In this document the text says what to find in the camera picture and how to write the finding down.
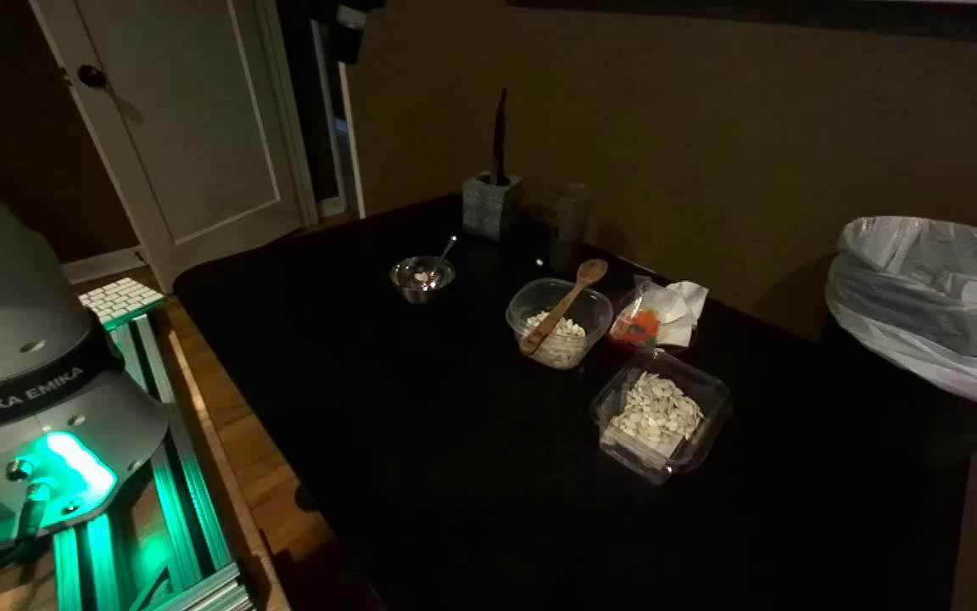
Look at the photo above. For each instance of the clear packet of orange candy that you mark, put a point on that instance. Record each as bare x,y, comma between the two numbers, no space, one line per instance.
636,327

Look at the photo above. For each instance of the grey Franka robot arm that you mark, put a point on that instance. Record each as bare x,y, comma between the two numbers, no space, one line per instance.
3,282

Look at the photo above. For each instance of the small clear glass bowl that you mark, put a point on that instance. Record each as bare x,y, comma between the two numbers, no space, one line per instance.
415,282

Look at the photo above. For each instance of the round clear plastic bowl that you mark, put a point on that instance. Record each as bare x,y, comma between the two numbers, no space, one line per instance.
593,310

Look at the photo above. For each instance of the small metal spoon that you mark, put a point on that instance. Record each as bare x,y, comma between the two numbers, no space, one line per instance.
447,253

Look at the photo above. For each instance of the wooden spoon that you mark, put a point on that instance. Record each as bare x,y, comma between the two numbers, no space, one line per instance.
570,298

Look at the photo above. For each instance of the pile of white cashews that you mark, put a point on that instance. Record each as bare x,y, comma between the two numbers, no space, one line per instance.
566,344

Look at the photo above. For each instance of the grey stone pen holder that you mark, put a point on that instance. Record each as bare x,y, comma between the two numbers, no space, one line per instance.
491,206

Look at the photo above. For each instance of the dark cylindrical cup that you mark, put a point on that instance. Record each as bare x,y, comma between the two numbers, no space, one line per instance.
557,224

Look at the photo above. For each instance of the black pen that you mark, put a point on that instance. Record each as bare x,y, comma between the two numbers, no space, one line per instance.
500,137

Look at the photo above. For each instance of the white crumbly food block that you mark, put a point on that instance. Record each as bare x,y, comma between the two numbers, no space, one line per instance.
656,415

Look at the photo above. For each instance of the square clear plastic container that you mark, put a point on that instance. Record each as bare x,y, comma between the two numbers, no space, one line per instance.
709,395

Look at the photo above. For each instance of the white panel door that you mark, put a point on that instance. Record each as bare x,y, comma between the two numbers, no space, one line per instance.
206,122

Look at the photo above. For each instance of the white keypad panel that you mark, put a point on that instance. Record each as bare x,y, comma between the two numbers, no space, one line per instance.
121,299

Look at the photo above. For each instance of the trash bin with white bag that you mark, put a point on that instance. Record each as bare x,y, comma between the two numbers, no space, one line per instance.
930,308

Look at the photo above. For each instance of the dark round door knob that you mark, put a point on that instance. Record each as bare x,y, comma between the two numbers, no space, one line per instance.
92,76

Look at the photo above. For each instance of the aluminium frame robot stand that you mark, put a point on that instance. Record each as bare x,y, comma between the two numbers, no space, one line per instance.
188,509

